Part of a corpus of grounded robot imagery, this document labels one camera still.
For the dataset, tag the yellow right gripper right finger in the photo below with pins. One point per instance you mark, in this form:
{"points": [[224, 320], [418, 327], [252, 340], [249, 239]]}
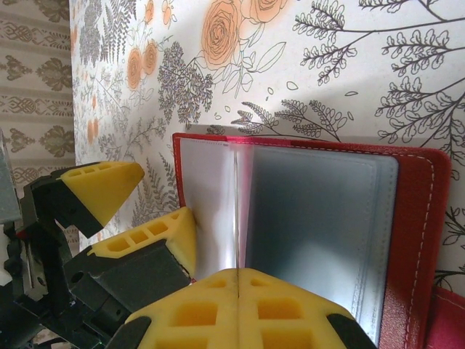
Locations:
{"points": [[283, 312]]}

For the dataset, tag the floral tablecloth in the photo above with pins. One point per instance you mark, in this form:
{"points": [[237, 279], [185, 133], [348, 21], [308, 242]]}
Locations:
{"points": [[327, 72]]}

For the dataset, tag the red leather card holder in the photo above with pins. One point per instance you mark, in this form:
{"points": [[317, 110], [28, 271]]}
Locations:
{"points": [[417, 218]]}

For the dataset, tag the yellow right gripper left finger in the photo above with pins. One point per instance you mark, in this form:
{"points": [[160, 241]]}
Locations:
{"points": [[203, 312]]}

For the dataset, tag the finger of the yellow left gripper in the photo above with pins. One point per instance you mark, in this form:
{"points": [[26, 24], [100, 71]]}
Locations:
{"points": [[145, 261], [101, 196]]}

